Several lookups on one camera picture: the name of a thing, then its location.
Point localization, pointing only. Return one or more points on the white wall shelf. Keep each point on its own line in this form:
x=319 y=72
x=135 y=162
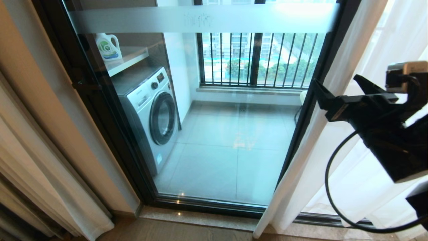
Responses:
x=127 y=60

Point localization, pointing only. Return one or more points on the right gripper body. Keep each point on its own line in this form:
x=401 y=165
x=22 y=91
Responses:
x=384 y=134

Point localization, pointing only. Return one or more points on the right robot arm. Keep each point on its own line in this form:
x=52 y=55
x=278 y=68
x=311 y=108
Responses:
x=419 y=207

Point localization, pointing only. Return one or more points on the white sheer curtain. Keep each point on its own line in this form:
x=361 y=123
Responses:
x=311 y=160

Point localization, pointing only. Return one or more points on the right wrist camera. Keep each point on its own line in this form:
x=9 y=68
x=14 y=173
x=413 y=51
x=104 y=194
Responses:
x=409 y=69

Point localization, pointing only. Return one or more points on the white detergent bottle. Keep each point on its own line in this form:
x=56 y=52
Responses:
x=107 y=47

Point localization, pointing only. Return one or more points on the beige pleated curtain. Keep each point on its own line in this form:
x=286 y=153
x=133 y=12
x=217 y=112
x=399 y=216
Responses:
x=50 y=187

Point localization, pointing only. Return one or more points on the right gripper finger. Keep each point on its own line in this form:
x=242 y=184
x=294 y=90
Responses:
x=372 y=88
x=323 y=97

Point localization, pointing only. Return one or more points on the black framed glass sliding door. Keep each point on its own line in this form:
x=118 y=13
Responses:
x=217 y=150

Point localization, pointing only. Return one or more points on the white front-load washing machine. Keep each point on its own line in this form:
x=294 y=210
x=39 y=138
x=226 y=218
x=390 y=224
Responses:
x=147 y=110

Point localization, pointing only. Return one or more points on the black balcony railing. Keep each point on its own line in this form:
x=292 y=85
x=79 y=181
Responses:
x=255 y=60

